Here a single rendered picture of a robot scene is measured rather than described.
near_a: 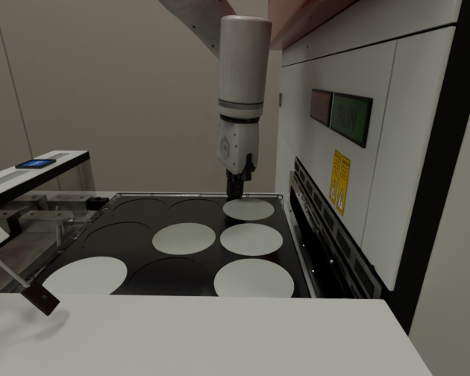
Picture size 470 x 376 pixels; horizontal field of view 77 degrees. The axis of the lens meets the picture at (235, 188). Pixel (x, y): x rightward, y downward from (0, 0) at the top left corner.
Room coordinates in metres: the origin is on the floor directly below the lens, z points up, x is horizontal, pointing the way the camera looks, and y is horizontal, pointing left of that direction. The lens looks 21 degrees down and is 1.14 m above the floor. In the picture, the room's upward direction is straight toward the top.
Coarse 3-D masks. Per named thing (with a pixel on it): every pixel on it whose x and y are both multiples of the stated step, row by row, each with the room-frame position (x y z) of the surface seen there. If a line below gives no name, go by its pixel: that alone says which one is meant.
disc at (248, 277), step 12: (228, 264) 0.34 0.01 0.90; (240, 264) 0.34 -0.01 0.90; (252, 264) 0.34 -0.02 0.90; (264, 264) 0.34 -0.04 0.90; (276, 264) 0.34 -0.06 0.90; (216, 276) 0.32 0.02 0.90; (228, 276) 0.32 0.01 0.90; (240, 276) 0.32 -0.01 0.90; (252, 276) 0.32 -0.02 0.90; (264, 276) 0.32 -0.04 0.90; (276, 276) 0.32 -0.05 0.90; (288, 276) 0.32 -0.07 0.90; (216, 288) 0.29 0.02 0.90; (228, 288) 0.29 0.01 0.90; (240, 288) 0.29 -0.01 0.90; (252, 288) 0.29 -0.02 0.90; (264, 288) 0.29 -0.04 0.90; (276, 288) 0.29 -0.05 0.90; (288, 288) 0.29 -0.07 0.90
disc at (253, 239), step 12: (228, 228) 0.44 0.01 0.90; (240, 228) 0.44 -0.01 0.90; (252, 228) 0.44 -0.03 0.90; (264, 228) 0.44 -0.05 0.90; (228, 240) 0.41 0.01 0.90; (240, 240) 0.41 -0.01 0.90; (252, 240) 0.41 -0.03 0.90; (264, 240) 0.41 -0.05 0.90; (276, 240) 0.41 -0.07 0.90; (240, 252) 0.37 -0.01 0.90; (252, 252) 0.37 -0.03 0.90; (264, 252) 0.37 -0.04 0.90
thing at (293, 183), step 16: (304, 192) 0.50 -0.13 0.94; (288, 208) 0.63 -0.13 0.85; (304, 208) 0.47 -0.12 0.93; (304, 224) 0.51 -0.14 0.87; (320, 224) 0.38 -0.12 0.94; (304, 240) 0.45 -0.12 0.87; (320, 240) 0.36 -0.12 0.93; (304, 256) 0.44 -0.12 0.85; (336, 256) 0.30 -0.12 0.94; (320, 272) 0.36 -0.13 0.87; (336, 272) 0.28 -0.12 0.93; (352, 272) 0.27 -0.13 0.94; (320, 288) 0.33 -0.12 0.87; (352, 288) 0.24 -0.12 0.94
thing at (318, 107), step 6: (312, 96) 0.53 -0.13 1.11; (318, 96) 0.49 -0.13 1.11; (324, 96) 0.45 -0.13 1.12; (312, 102) 0.52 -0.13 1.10; (318, 102) 0.48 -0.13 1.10; (324, 102) 0.45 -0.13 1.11; (312, 108) 0.52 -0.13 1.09; (318, 108) 0.48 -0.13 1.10; (324, 108) 0.44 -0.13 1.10; (312, 114) 0.52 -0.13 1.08; (318, 114) 0.48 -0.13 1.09; (324, 114) 0.44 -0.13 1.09; (324, 120) 0.44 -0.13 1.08
